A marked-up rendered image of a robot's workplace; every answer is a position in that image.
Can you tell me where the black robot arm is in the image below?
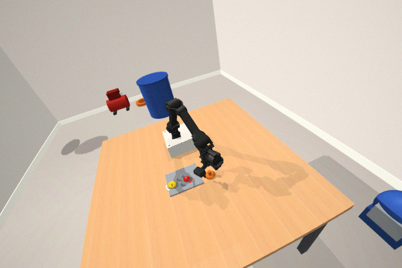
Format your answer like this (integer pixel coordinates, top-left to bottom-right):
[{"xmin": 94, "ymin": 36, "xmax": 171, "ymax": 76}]
[{"xmin": 165, "ymin": 98, "xmax": 224, "ymax": 170}]

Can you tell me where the yellow gear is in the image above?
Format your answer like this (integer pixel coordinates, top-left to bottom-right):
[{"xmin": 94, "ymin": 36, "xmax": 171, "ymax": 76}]
[{"xmin": 168, "ymin": 180, "xmax": 176, "ymax": 189}]

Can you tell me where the orange gear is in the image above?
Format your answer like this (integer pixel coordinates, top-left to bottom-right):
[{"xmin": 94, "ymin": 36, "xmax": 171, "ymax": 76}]
[{"xmin": 205, "ymin": 170, "xmax": 215, "ymax": 180}]

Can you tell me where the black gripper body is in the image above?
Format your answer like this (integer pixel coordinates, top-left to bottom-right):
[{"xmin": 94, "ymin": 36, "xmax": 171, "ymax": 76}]
[{"xmin": 193, "ymin": 151, "xmax": 221, "ymax": 178}]

